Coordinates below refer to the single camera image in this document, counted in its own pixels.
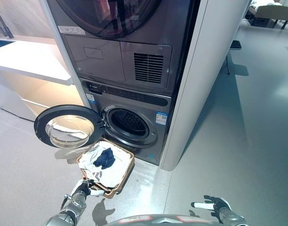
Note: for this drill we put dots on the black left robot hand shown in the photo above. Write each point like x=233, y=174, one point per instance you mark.
x=83, y=188

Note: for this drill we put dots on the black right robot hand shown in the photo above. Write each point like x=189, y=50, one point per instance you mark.
x=219, y=204

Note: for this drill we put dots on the navy blue garment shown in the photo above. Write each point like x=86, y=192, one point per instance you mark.
x=105, y=159

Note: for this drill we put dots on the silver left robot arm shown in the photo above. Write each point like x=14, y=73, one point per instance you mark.
x=68, y=212

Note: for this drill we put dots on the white clothes pile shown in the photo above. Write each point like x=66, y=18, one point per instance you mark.
x=115, y=174

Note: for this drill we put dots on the brown wicker laundry basket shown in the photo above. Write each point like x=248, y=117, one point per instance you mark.
x=127, y=169

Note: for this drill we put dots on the round glass washing machine door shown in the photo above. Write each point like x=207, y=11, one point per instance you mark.
x=42, y=122

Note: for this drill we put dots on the grey front-load washing machine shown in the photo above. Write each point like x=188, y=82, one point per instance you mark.
x=132, y=103

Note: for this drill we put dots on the grey robot torso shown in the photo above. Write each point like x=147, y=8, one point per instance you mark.
x=158, y=220

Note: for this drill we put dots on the blue white energy label sticker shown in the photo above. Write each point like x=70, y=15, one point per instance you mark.
x=161, y=118

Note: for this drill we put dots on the white base cabinet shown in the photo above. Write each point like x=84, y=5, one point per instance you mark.
x=11, y=101

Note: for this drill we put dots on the white appliance cabinet surround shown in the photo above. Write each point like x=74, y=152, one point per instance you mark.
x=200, y=82

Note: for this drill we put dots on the white countertop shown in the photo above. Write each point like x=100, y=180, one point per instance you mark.
x=33, y=61

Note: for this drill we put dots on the black chair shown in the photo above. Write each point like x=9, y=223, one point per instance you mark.
x=235, y=45

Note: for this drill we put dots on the blue sink basin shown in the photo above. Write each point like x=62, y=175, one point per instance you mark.
x=1, y=44

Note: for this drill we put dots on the black faucet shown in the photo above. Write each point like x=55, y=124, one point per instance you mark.
x=7, y=30

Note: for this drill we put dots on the beige background sofa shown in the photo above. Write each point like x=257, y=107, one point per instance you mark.
x=273, y=11

